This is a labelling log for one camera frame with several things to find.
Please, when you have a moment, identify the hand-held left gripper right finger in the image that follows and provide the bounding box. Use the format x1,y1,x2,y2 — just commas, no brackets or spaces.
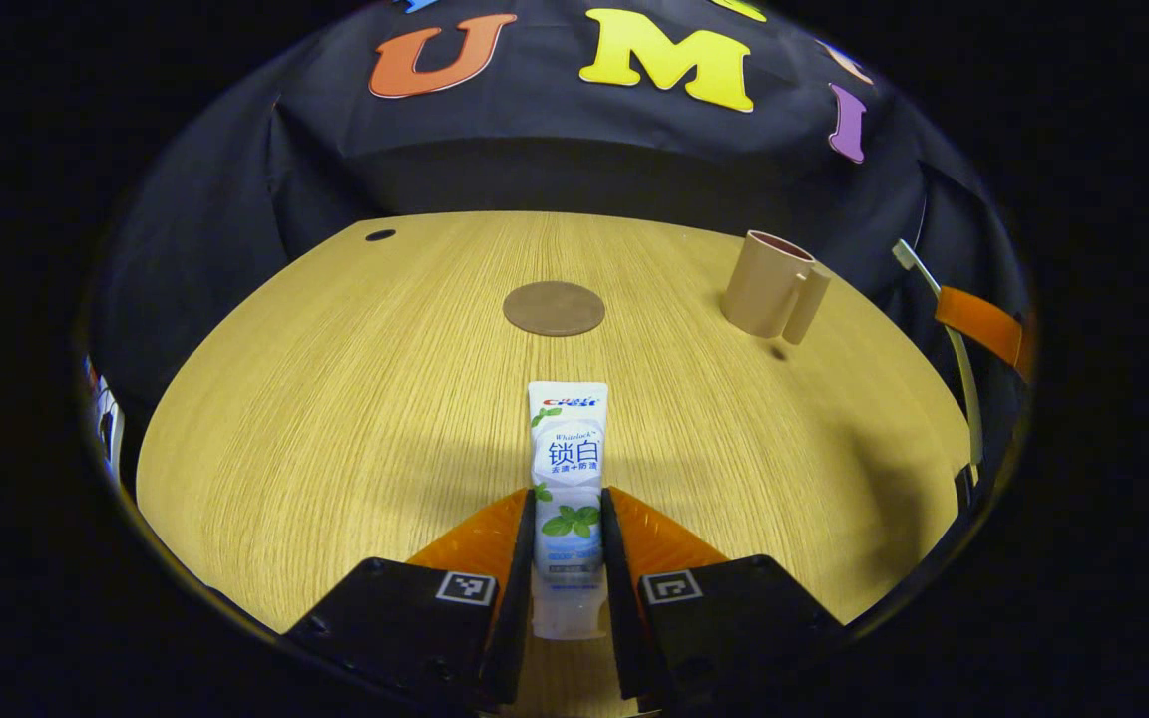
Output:
599,486,845,704

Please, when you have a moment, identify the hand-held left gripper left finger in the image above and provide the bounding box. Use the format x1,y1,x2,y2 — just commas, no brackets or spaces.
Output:
280,487,537,714

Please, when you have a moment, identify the pale blue toothbrush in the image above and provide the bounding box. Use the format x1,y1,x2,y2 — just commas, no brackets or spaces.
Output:
891,238,985,480

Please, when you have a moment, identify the white toothpaste tube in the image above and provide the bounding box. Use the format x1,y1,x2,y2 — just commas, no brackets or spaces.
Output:
527,381,610,641

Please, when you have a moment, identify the beige cup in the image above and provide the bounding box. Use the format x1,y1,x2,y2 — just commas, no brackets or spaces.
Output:
720,229,833,347

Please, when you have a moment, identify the round brown coaster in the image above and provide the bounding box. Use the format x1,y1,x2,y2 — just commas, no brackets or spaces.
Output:
502,280,607,338

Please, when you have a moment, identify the black backdrop cloth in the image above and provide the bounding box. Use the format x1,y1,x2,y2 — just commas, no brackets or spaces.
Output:
86,0,1034,480

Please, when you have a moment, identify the lit computer screen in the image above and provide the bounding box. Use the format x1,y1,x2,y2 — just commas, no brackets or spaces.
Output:
84,357,126,486

